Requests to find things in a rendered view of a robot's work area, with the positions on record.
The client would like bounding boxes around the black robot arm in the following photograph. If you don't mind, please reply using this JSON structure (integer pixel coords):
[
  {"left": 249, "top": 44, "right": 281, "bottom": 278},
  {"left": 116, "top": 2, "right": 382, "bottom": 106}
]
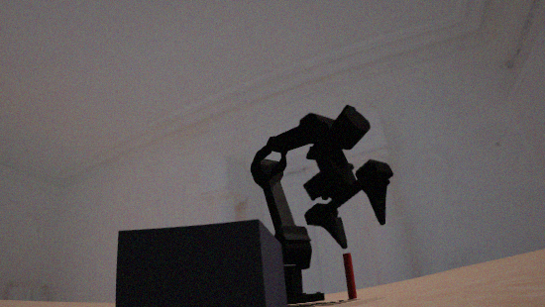
[{"left": 251, "top": 105, "right": 370, "bottom": 296}]

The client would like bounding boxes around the dark red peg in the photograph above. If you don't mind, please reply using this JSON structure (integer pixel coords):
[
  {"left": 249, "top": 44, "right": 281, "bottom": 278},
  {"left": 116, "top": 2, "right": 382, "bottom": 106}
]
[{"left": 343, "top": 254, "right": 357, "bottom": 300}]

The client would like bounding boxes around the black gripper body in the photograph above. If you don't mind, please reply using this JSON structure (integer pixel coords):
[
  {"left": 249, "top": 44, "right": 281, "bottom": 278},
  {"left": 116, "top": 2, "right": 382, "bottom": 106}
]
[{"left": 304, "top": 156, "right": 393, "bottom": 225}]

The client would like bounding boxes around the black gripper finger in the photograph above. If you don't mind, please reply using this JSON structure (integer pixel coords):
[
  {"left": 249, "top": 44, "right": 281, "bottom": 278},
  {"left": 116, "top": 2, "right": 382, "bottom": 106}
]
[
  {"left": 360, "top": 177, "right": 390, "bottom": 225},
  {"left": 312, "top": 217, "right": 347, "bottom": 249}
]

